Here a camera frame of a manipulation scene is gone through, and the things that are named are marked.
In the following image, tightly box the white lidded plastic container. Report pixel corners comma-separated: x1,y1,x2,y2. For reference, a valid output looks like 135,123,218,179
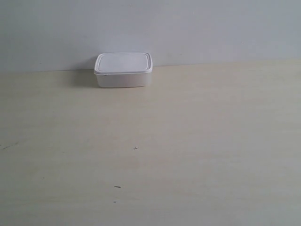
94,52,153,88

